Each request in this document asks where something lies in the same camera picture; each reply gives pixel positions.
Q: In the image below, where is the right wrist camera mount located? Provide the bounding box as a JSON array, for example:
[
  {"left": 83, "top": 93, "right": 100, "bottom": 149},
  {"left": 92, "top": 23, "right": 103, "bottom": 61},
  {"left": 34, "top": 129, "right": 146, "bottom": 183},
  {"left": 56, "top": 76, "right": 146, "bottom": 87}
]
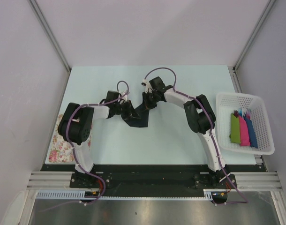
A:
[{"left": 141, "top": 79, "right": 153, "bottom": 94}]

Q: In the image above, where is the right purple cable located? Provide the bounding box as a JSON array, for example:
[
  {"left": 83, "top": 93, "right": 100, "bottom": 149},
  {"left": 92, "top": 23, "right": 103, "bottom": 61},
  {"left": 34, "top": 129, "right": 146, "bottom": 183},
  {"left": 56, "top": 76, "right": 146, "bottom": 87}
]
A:
[{"left": 144, "top": 67, "right": 249, "bottom": 204}]

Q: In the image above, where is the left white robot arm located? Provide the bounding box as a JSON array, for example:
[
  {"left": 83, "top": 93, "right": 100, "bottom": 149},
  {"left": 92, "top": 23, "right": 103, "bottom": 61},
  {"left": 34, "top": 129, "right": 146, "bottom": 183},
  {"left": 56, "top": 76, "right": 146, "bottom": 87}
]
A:
[{"left": 58, "top": 90, "right": 142, "bottom": 188}]

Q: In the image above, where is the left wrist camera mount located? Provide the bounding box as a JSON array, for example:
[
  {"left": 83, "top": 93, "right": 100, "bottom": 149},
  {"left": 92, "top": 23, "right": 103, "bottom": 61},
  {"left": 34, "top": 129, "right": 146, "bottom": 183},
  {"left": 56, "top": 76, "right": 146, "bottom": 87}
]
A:
[{"left": 120, "top": 90, "right": 129, "bottom": 104}]

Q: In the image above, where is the aluminium rail frame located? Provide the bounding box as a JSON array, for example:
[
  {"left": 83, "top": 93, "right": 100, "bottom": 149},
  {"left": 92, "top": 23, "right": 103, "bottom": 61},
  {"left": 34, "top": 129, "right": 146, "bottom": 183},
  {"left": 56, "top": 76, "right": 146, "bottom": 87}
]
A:
[{"left": 27, "top": 171, "right": 283, "bottom": 191}]

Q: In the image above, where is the white plastic basket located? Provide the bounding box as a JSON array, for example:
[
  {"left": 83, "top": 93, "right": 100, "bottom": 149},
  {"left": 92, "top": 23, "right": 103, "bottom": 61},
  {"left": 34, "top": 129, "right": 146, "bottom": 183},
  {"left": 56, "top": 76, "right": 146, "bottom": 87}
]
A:
[{"left": 216, "top": 92, "right": 275, "bottom": 155}]

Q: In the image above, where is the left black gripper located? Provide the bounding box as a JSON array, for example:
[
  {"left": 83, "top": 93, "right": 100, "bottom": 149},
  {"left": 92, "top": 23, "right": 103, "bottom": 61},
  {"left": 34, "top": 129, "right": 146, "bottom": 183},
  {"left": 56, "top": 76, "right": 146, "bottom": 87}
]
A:
[{"left": 113, "top": 100, "right": 140, "bottom": 120}]

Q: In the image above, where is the white cable duct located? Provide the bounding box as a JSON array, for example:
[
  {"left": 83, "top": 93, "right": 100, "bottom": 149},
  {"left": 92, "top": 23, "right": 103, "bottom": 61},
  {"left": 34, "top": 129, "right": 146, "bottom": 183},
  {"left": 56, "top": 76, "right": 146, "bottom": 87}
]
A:
[{"left": 37, "top": 190, "right": 212, "bottom": 201}]

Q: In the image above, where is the pink napkin roll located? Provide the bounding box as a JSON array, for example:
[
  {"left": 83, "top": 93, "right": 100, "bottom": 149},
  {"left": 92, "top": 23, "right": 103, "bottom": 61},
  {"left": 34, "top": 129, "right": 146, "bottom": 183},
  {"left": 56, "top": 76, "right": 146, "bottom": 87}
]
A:
[{"left": 234, "top": 110, "right": 250, "bottom": 147}]

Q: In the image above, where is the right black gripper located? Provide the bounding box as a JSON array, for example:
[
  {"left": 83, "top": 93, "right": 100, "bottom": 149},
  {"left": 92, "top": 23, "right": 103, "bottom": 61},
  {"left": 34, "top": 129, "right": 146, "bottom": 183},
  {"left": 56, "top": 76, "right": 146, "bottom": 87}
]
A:
[{"left": 141, "top": 92, "right": 159, "bottom": 113}]

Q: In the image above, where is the black paper napkin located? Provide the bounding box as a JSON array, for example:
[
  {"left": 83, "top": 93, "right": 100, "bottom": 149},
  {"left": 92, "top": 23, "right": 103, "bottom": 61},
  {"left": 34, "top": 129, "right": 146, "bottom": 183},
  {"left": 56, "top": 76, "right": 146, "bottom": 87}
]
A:
[{"left": 124, "top": 104, "right": 150, "bottom": 128}]

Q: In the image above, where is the floral cloth mat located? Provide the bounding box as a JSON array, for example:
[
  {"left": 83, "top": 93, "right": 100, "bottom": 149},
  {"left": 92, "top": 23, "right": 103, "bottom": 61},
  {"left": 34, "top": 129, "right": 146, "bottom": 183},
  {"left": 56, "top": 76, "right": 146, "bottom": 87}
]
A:
[{"left": 48, "top": 114, "right": 94, "bottom": 163}]

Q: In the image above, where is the blue napkin roll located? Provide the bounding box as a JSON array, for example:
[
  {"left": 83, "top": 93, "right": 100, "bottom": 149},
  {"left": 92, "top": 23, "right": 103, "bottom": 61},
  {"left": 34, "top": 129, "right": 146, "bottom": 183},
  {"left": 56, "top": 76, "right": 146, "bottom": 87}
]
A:
[{"left": 243, "top": 108, "right": 258, "bottom": 149}]

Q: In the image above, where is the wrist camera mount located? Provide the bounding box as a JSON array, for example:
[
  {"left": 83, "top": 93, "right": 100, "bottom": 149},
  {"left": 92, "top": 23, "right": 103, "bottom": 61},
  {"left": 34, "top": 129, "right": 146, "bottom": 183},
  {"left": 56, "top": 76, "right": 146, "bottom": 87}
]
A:
[
  {"left": 141, "top": 79, "right": 153, "bottom": 94},
  {"left": 120, "top": 90, "right": 129, "bottom": 104}
]

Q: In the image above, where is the green napkin roll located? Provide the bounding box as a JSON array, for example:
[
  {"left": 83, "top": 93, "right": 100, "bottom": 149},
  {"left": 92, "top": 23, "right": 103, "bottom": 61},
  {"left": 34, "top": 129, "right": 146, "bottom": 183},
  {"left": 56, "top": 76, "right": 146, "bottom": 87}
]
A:
[{"left": 230, "top": 113, "right": 241, "bottom": 144}]

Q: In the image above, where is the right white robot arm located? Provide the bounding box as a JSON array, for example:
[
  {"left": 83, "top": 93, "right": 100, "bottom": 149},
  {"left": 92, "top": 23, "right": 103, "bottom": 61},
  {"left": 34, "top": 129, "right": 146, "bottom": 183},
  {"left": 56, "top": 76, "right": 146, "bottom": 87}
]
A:
[{"left": 142, "top": 77, "right": 230, "bottom": 188}]

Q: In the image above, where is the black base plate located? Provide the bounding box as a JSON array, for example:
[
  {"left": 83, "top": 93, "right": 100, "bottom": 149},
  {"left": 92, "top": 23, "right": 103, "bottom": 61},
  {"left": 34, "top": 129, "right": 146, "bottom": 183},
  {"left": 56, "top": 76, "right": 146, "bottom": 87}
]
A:
[{"left": 41, "top": 164, "right": 267, "bottom": 197}]

